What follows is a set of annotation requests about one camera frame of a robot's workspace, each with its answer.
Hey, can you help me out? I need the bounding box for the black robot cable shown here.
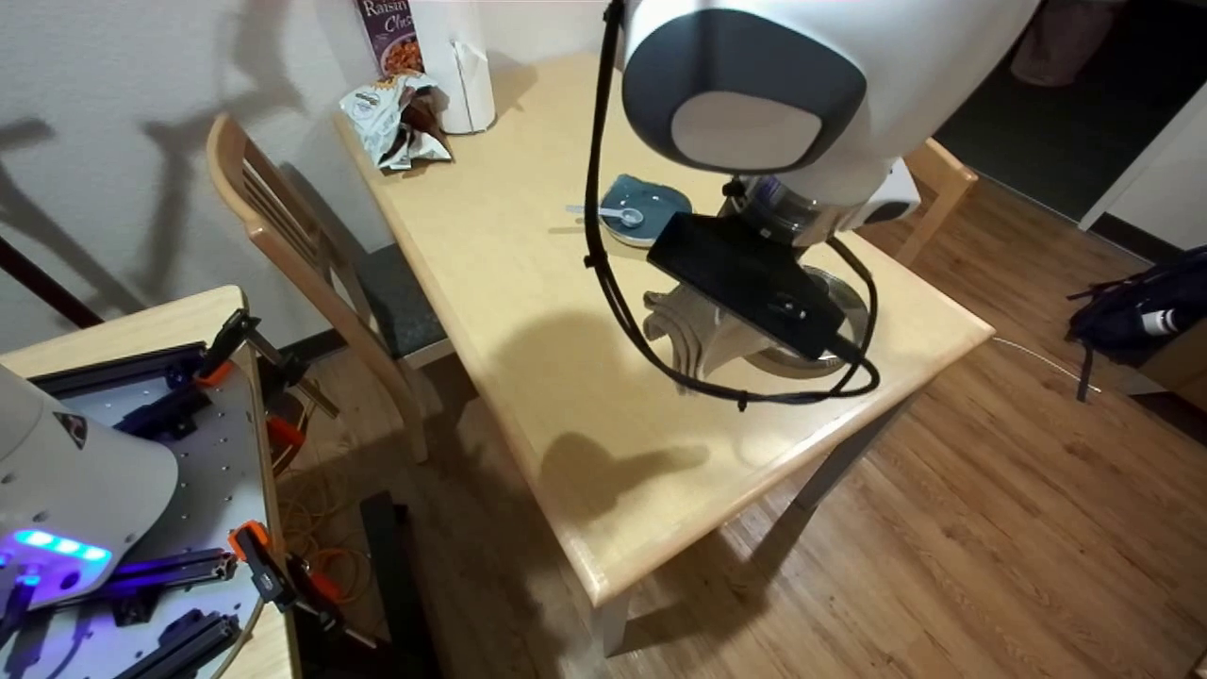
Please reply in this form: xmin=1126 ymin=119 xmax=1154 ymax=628
xmin=582 ymin=0 xmax=882 ymax=411

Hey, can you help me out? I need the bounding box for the spoon in bowl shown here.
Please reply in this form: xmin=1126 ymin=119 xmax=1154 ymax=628
xmin=567 ymin=202 xmax=646 ymax=232

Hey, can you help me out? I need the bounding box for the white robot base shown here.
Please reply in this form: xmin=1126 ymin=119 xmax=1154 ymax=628
xmin=0 ymin=369 xmax=178 ymax=606

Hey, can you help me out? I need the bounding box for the purple cereal box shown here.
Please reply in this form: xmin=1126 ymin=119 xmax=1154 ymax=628
xmin=356 ymin=0 xmax=422 ymax=75

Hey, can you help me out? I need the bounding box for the white plastic jug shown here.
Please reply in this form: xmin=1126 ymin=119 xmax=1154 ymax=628
xmin=430 ymin=36 xmax=499 ymax=137

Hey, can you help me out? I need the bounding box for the crumpled snack bag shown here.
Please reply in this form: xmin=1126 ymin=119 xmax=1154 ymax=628
xmin=339 ymin=75 xmax=452 ymax=172

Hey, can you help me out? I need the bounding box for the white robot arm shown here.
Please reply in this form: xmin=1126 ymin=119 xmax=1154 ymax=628
xmin=617 ymin=0 xmax=1040 ymax=246

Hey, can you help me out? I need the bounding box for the wooden chair with grey seat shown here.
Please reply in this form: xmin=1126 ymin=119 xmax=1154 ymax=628
xmin=205 ymin=114 xmax=452 ymax=461

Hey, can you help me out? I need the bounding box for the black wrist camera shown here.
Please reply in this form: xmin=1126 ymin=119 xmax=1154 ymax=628
xmin=647 ymin=216 xmax=845 ymax=357

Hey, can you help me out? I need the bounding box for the blue bowl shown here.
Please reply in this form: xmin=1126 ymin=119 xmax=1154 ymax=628
xmin=601 ymin=172 xmax=691 ymax=246

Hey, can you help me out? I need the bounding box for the wooden chair near lid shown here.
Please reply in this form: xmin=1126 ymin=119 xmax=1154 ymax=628
xmin=886 ymin=138 xmax=978 ymax=262

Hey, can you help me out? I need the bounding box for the orange black clamp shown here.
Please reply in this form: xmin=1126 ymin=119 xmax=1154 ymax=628
xmin=225 ymin=520 xmax=377 ymax=652

